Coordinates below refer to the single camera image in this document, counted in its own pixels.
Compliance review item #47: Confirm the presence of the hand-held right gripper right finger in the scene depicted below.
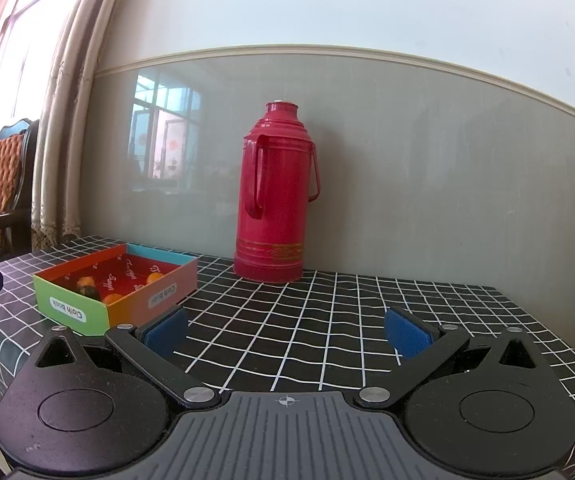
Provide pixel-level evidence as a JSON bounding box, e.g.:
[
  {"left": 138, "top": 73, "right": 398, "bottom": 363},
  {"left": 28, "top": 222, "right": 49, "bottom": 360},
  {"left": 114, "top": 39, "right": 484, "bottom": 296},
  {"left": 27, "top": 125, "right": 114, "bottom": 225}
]
[{"left": 354, "top": 307, "right": 551, "bottom": 409}]

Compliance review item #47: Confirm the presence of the beige curtain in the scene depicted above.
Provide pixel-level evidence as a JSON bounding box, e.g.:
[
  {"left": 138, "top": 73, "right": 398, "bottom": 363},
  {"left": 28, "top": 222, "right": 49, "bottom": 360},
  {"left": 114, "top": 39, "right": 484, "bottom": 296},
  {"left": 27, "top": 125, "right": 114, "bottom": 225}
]
[{"left": 29, "top": 0, "right": 135, "bottom": 252}]

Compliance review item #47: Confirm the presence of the colourful cardboard box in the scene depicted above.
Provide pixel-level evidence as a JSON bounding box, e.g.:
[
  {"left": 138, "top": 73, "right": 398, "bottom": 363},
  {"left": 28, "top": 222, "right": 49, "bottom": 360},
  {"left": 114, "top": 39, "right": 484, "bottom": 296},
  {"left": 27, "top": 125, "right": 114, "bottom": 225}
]
[{"left": 32, "top": 242, "right": 199, "bottom": 337}]

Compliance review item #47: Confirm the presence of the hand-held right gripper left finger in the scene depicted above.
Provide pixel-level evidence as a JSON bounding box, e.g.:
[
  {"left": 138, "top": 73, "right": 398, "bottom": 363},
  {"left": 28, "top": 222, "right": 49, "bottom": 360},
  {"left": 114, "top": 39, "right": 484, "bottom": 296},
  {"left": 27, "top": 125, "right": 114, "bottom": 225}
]
[{"left": 34, "top": 307, "right": 219, "bottom": 409}]

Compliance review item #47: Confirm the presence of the red thermos flask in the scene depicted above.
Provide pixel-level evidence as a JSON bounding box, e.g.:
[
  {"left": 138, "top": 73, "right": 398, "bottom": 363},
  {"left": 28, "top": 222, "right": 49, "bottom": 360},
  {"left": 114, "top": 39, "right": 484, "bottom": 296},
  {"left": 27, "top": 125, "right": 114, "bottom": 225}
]
[{"left": 233, "top": 100, "right": 321, "bottom": 283}]

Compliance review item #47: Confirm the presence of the dark wooden chair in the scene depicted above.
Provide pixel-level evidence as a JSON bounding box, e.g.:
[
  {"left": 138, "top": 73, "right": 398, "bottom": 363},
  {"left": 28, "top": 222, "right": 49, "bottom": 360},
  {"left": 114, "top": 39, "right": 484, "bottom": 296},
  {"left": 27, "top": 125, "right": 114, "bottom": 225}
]
[{"left": 0, "top": 118, "right": 41, "bottom": 267}]

